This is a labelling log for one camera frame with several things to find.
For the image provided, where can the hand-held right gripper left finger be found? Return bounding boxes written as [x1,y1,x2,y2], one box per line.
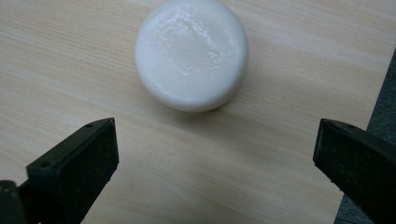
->
[17,117,120,224]

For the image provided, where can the round white soap bar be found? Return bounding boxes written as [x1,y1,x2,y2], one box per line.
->
[134,0,249,113]

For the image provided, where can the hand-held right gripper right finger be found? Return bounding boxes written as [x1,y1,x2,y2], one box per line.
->
[312,118,396,224]

